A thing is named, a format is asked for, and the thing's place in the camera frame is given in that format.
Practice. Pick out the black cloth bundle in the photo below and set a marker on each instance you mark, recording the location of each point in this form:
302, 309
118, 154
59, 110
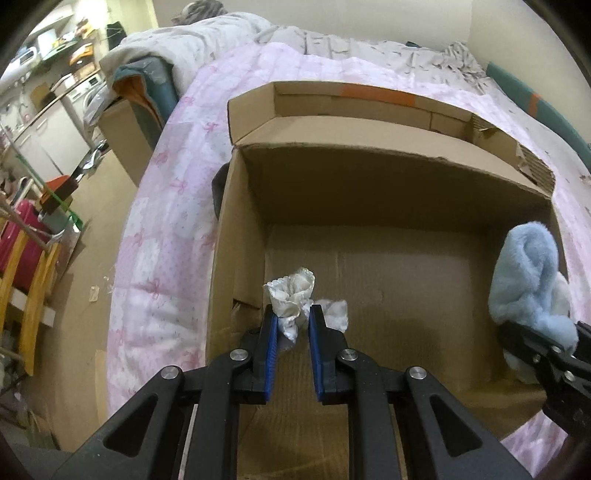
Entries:
217, 188

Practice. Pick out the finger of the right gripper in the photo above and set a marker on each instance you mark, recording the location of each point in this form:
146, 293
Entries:
532, 348
584, 339

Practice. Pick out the pink patterned quilt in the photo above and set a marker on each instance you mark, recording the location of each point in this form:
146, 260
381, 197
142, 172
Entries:
159, 309

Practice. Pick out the yellow wooden chair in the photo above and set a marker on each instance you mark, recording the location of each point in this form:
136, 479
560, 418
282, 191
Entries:
39, 289

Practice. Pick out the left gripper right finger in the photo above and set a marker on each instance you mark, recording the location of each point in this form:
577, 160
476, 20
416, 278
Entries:
332, 364

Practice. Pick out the grey tabby cat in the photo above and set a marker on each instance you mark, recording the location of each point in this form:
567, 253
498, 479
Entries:
197, 11

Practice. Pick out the white sock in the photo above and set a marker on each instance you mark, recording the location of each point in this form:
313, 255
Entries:
336, 314

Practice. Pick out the white washing machine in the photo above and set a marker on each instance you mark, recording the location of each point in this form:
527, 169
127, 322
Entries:
77, 98

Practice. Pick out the white kitchen cabinet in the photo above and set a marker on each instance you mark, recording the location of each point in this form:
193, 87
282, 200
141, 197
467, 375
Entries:
52, 144

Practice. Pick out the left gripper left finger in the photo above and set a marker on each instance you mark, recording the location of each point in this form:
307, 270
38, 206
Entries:
183, 424

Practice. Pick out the green handled mop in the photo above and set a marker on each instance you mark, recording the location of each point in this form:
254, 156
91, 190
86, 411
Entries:
55, 192

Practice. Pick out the open cardboard box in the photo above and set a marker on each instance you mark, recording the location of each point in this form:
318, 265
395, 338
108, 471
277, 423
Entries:
378, 193

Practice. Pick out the light blue fluffy sock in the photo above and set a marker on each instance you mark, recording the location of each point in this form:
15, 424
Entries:
528, 289

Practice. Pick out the brown cardboard bedside box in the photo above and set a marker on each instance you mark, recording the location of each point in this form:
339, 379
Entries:
122, 132

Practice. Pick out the grey white blanket pile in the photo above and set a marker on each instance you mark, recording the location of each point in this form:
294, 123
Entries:
186, 48

